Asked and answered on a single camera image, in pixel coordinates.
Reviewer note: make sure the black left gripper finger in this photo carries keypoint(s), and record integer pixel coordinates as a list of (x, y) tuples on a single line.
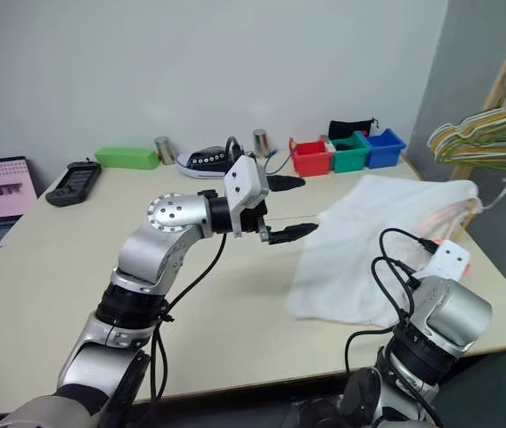
[(291, 232), (285, 183)]

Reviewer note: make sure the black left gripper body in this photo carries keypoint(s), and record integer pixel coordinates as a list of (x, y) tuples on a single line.
[(253, 218)]

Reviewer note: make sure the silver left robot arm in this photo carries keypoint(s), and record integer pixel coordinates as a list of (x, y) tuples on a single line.
[(155, 249)]

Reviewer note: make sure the black and white sneaker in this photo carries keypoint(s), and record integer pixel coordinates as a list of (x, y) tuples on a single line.
[(201, 162)]

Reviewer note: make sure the black handheld controller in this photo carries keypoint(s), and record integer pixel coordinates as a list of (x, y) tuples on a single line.
[(75, 183)]

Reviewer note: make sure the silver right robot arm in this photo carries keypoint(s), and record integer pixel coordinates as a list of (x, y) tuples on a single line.
[(449, 321)]

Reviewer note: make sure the red plastic bin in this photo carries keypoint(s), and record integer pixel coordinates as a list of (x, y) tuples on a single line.
[(311, 162)]

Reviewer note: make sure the white cloth shorts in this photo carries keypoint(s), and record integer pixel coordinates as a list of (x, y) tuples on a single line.
[(360, 258)]

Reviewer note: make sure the blue plastic bin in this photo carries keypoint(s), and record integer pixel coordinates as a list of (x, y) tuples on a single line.
[(384, 153)]

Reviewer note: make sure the metal cup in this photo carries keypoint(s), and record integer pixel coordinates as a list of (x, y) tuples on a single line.
[(261, 142), (164, 150)]

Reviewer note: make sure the bundle of coloured hangers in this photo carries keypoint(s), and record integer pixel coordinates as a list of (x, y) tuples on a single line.
[(480, 138)]

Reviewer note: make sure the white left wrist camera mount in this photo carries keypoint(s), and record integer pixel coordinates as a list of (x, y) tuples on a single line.
[(244, 183)]

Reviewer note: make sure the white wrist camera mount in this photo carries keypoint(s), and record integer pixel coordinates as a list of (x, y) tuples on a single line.
[(449, 260), (244, 183)]

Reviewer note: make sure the green rectangular box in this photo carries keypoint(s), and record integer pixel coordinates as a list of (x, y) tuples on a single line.
[(126, 158)]

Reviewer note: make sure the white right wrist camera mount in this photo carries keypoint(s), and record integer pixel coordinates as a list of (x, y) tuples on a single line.
[(449, 260)]

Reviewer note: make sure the dark rounded shape under table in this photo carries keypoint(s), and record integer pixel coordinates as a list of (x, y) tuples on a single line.
[(315, 412)]

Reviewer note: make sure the green plastic bin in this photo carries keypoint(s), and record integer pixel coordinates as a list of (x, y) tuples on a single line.
[(348, 158)]

